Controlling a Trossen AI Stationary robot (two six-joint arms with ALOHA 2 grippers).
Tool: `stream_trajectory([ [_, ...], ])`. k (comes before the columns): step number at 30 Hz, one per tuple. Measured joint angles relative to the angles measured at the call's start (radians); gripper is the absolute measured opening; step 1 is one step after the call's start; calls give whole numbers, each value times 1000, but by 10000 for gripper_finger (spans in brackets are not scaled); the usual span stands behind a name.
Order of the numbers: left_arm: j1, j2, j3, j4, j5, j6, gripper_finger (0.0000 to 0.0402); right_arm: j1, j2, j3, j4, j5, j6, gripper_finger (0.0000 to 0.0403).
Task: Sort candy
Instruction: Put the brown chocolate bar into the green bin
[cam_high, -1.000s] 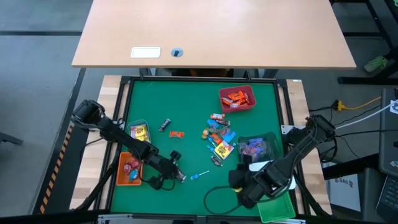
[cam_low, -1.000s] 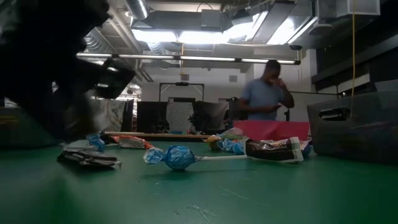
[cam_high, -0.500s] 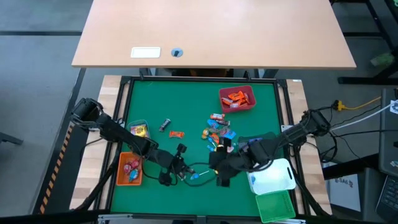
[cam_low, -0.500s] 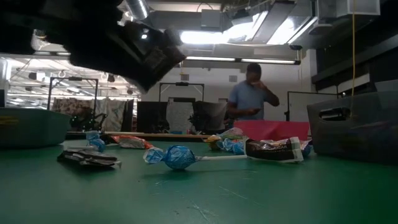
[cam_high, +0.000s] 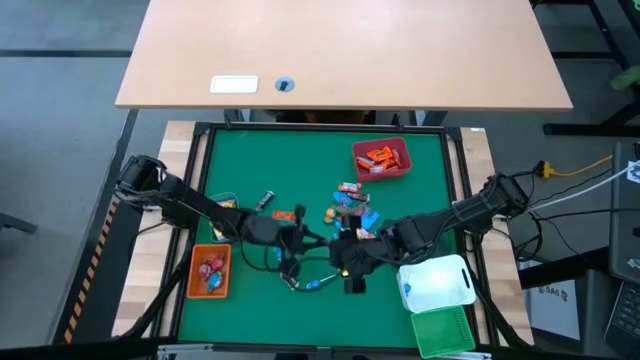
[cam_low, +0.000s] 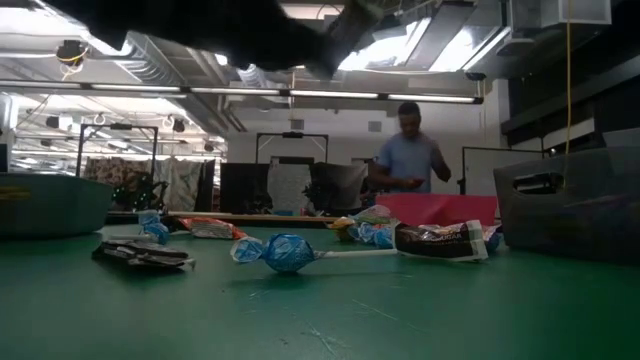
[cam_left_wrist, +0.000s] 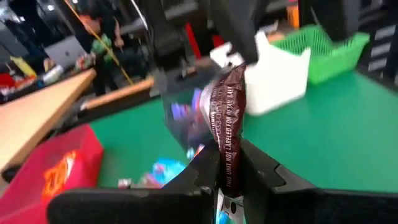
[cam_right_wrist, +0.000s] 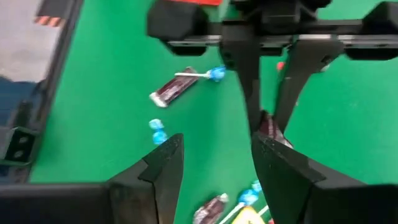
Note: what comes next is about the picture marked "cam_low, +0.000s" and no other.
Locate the dark grey translucent bin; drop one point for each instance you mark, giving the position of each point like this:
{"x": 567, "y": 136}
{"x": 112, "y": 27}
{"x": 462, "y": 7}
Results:
{"x": 590, "y": 220}

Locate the teal translucent round container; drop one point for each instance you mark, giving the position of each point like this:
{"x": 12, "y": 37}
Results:
{"x": 55, "y": 210}

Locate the long ceiling light bar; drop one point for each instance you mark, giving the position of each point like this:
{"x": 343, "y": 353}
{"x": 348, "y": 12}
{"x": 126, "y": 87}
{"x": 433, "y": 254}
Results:
{"x": 330, "y": 93}

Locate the white ceiling box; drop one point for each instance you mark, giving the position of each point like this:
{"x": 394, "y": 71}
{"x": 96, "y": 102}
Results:
{"x": 580, "y": 12}

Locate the white quilted cloth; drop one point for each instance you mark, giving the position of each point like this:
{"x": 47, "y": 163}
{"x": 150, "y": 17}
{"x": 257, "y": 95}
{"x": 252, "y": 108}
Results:
{"x": 289, "y": 185}

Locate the patterned hanging cloth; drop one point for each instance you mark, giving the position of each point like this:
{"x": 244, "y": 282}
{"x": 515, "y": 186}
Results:
{"x": 110, "y": 170}

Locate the black upright panel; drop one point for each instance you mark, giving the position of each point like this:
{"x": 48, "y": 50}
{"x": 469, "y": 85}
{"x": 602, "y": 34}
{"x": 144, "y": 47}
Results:
{"x": 240, "y": 187}

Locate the green table mat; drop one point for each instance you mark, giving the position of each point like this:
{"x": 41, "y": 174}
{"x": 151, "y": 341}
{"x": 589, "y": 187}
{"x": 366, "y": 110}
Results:
{"x": 320, "y": 310}

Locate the red plastic bin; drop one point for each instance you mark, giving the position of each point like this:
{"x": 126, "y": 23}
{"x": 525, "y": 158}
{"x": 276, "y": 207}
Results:
{"x": 440, "y": 207}

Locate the orange Reese's candy packet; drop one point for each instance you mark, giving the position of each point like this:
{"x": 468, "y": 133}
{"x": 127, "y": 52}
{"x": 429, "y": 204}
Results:
{"x": 212, "y": 229}

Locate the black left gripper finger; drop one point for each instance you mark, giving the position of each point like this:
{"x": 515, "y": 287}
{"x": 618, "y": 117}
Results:
{"x": 350, "y": 30}

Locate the pale hanging cloth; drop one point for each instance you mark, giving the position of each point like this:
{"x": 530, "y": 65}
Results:
{"x": 182, "y": 182}

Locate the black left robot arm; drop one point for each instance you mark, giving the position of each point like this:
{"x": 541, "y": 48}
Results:
{"x": 175, "y": 25}

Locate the black gantry frame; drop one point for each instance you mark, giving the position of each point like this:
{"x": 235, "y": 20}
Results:
{"x": 120, "y": 126}
{"x": 292, "y": 134}

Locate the person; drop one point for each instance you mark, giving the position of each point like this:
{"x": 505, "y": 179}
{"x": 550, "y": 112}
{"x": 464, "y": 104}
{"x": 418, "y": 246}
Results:
{"x": 410, "y": 160}

